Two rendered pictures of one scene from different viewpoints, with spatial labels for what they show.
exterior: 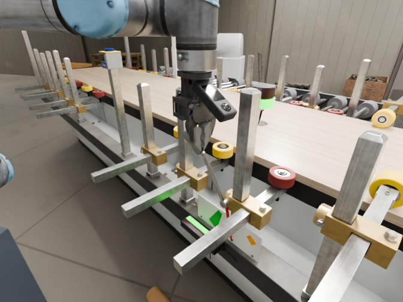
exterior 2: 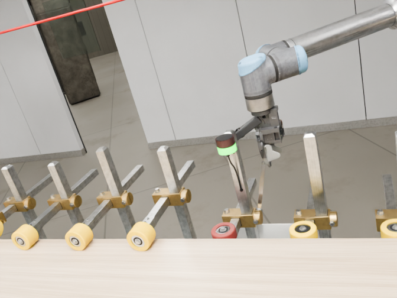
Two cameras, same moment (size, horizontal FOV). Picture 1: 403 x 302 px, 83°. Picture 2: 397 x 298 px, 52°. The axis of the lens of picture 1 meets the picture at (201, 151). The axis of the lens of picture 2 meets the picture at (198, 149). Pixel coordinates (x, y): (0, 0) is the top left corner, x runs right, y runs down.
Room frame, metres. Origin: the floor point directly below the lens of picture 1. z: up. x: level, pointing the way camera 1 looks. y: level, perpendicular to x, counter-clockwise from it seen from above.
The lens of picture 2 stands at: (1.62, -0.68, 1.64)
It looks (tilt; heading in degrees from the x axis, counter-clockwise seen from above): 22 degrees down; 157
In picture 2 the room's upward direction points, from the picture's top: 15 degrees counter-clockwise
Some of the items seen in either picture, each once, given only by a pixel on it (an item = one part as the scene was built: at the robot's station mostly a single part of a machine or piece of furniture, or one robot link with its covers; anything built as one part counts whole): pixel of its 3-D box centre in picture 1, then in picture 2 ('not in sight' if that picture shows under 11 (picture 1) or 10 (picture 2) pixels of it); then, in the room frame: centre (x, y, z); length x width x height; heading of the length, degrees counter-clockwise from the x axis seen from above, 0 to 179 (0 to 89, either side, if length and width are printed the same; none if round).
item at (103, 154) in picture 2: not in sight; (121, 202); (0.16, -0.45, 0.93); 0.03 x 0.03 x 0.48; 43
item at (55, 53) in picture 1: (63, 83); not in sight; (1.82, 1.07, 0.94); 0.03 x 0.03 x 0.48; 43
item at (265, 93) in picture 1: (262, 90); (225, 140); (0.56, -0.15, 1.17); 0.06 x 0.06 x 0.02
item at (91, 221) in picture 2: not in sight; (113, 197); (0.12, -0.47, 0.95); 0.50 x 0.04 x 0.04; 133
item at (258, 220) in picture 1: (246, 206); (242, 218); (0.51, -0.13, 0.84); 0.13 x 0.06 x 0.05; 43
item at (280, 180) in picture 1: (279, 186); (226, 242); (0.60, -0.25, 0.85); 0.08 x 0.08 x 0.11
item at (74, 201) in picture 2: not in sight; (65, 201); (-0.04, -0.64, 0.94); 0.13 x 0.06 x 0.05; 43
